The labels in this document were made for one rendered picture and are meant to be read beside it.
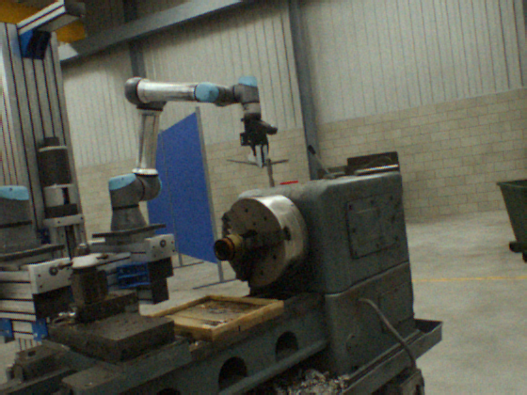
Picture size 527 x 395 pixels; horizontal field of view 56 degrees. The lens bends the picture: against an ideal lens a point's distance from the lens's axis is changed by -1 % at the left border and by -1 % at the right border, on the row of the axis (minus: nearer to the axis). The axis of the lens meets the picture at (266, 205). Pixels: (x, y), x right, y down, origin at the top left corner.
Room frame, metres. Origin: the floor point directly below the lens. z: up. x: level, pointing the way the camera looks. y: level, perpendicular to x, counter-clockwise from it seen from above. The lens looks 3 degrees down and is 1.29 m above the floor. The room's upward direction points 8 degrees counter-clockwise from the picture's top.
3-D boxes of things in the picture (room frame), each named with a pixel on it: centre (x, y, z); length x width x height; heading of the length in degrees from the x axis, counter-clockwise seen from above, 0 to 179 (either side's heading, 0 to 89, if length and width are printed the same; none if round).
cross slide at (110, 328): (1.35, 0.48, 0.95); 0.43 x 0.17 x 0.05; 46
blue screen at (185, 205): (8.49, 1.56, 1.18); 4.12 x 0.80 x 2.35; 25
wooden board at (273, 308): (1.59, 0.22, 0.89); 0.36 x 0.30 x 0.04; 46
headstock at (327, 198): (2.09, -0.23, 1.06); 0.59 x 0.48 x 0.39; 136
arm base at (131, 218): (2.16, 0.60, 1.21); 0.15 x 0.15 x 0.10
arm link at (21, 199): (1.76, 0.89, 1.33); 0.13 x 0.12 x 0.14; 76
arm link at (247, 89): (2.02, 0.01, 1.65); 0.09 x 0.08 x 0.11; 64
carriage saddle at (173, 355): (1.30, 0.50, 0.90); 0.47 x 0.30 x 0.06; 46
